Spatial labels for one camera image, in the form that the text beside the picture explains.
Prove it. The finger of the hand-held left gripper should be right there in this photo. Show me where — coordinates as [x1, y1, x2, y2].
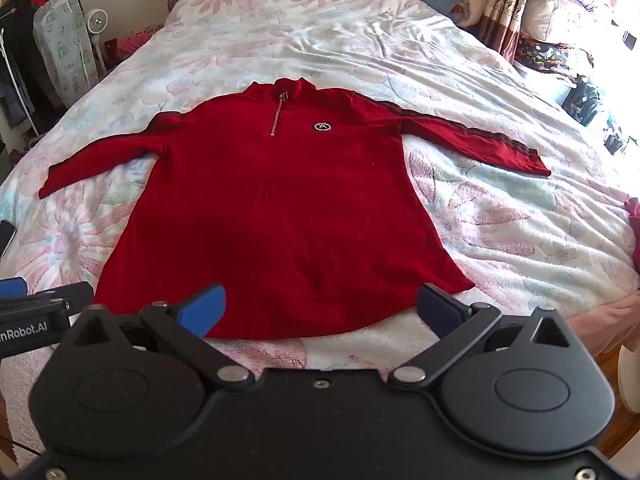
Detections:
[31, 281, 96, 312]
[0, 276, 29, 301]

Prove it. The pale folded quilt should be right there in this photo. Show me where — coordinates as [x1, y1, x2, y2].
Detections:
[520, 0, 608, 47]

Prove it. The dark floral cloth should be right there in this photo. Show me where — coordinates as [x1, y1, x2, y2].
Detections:
[514, 34, 597, 82]

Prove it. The patterned garment cover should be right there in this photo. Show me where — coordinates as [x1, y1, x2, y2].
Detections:
[32, 0, 99, 109]

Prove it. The floral fleece blanket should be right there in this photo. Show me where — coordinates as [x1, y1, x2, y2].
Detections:
[0, 0, 640, 468]

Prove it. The black phone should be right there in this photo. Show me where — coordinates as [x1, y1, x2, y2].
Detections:
[0, 219, 17, 262]

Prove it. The rack of dark hanging clothes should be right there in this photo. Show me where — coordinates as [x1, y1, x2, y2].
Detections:
[0, 0, 57, 137]

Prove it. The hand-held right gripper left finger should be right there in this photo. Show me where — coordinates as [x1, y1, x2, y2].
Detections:
[63, 283, 256, 389]

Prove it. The red zip-neck sweater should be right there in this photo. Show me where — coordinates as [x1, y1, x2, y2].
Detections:
[38, 76, 552, 339]

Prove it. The black cable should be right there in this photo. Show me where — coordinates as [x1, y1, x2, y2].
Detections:
[0, 434, 48, 463]

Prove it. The brown patterned curtain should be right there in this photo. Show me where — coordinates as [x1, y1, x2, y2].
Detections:
[481, 0, 540, 64]

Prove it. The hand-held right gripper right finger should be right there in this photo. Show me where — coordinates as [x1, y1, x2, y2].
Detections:
[389, 283, 577, 389]

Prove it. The pale pink cloth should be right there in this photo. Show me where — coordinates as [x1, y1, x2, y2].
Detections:
[562, 287, 640, 361]

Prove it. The dark bag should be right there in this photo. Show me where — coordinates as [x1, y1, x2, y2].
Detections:
[554, 74, 607, 127]

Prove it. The small white fan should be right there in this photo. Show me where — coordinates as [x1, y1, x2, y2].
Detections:
[84, 7, 110, 77]

